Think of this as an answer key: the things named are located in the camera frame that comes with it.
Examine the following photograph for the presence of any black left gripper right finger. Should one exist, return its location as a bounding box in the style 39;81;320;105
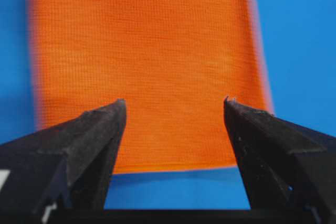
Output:
224;99;335;223

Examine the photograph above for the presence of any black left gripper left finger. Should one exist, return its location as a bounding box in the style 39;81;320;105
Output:
1;99;127;223

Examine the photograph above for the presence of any orange towel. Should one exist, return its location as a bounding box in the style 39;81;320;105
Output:
28;0;272;174

